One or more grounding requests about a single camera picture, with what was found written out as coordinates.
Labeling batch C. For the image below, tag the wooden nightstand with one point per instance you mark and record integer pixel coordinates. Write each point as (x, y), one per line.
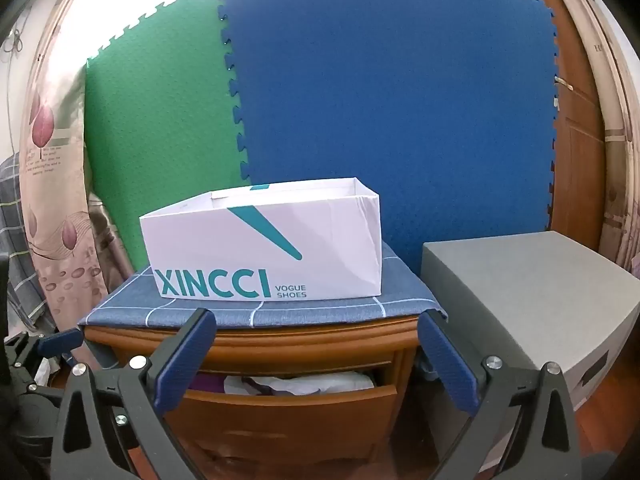
(300, 345)

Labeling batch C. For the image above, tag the green foam mat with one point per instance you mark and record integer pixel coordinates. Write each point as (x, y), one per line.
(160, 135)

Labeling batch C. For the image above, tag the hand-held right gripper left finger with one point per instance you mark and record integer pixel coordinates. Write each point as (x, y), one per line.
(184, 357)

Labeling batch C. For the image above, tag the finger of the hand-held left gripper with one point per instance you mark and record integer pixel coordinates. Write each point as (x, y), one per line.
(60, 340)

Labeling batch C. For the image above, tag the blue foam mat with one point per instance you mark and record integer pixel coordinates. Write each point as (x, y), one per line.
(390, 100)

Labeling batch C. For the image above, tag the floral curtain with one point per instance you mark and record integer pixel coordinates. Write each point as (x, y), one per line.
(55, 220)

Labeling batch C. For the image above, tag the blue checked cloth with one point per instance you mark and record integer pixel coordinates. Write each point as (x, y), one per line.
(320, 312)

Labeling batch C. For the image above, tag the purple underwear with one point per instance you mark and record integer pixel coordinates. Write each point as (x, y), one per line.
(207, 384)

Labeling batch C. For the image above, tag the white underwear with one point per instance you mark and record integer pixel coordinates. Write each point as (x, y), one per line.
(300, 384)

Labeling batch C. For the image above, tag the grey box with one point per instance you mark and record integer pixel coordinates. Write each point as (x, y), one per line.
(525, 300)

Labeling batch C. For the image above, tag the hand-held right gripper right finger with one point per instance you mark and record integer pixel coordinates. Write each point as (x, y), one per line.
(450, 360)

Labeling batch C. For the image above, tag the white shoe box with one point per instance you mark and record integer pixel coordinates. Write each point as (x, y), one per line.
(210, 250)

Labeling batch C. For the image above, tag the grey plaid cloth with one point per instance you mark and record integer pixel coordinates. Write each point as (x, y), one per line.
(15, 240)

